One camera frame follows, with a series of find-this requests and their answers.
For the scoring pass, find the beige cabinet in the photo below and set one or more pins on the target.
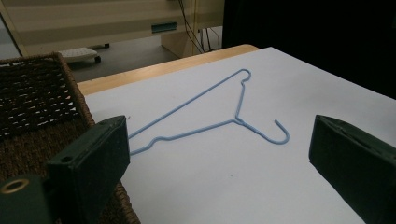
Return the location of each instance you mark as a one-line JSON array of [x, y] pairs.
[[93, 21]]

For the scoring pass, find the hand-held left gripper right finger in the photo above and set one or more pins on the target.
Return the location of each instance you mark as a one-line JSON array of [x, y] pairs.
[[351, 161]]

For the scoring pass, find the white wheeled platform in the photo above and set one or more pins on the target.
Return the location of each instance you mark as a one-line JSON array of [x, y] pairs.
[[77, 54]]

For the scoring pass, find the white table cover sheet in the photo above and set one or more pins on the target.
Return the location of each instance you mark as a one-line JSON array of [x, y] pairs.
[[249, 174]]

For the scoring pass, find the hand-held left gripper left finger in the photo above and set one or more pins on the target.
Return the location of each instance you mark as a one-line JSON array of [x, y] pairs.
[[93, 158]]

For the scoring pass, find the brown woven basket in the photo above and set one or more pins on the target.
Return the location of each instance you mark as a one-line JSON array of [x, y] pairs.
[[31, 102]]

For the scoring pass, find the black curtain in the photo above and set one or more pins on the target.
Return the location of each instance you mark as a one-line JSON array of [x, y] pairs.
[[311, 34]]

